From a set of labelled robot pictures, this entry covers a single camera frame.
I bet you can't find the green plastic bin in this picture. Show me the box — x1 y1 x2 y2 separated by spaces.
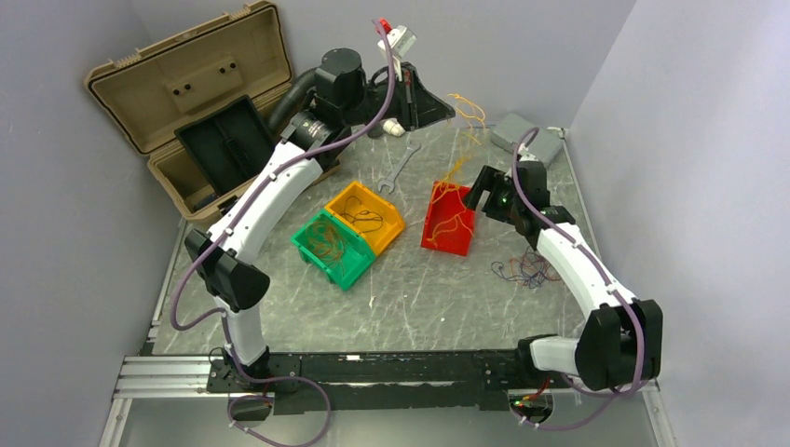
291 210 376 291

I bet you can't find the dark purple cable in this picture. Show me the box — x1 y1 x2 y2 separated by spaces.
342 196 390 236

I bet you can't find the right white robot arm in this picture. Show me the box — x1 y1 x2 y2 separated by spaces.
462 160 663 391

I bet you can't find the red plastic bin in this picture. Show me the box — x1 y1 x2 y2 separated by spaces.
420 181 475 256

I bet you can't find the yellow plastic bin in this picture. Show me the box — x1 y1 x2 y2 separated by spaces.
324 181 405 256

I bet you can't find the grey plastic case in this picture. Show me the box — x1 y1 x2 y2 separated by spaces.
490 113 563 168

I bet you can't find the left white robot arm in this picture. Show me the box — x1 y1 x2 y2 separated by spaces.
172 48 456 391

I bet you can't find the black toolbox tray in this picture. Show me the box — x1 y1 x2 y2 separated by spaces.
174 95 275 196

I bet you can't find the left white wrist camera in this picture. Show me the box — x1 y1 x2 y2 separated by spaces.
378 18 417 61

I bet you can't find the dark grey corrugated hose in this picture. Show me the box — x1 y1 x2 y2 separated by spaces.
266 66 385 140

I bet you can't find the multicolour cable bundle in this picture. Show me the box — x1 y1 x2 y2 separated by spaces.
490 246 563 290

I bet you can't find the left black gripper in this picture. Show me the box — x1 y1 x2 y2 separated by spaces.
343 63 456 133

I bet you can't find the tan plastic toolbox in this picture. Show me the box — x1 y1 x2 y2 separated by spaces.
84 1 295 228

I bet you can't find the white pipe fitting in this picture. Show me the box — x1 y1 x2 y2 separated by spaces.
382 118 406 137

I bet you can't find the silver open-end wrench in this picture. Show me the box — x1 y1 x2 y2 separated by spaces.
377 141 422 193

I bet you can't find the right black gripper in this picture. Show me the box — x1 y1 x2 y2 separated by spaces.
462 166 524 225

